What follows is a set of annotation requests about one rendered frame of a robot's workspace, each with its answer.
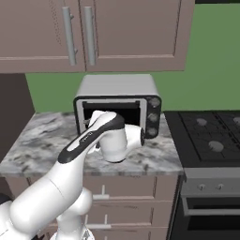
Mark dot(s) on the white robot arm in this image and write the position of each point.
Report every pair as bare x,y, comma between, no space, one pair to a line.
47,193

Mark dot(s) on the silver black toaster oven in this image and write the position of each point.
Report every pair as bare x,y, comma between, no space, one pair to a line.
118,86

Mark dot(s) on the beige drawer front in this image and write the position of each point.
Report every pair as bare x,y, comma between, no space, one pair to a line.
131,215
125,236
131,187

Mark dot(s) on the black gas stove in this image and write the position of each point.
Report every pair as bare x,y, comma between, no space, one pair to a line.
187,143

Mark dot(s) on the beige narrow cabinet panel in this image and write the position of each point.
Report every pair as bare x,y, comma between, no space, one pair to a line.
165,203

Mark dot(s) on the grey stove knob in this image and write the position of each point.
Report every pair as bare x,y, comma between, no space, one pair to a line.
201,187
220,187

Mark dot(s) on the dark brown tall cabinet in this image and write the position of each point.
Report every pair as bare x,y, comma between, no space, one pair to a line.
12,109

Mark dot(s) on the beige base cabinet door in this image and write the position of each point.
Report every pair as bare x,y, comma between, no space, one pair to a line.
18,186

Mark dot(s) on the black oven door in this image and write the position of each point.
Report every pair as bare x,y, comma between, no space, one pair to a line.
212,228

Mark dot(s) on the beige wall cupboard door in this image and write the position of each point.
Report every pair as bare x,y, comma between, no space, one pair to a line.
31,31
137,31

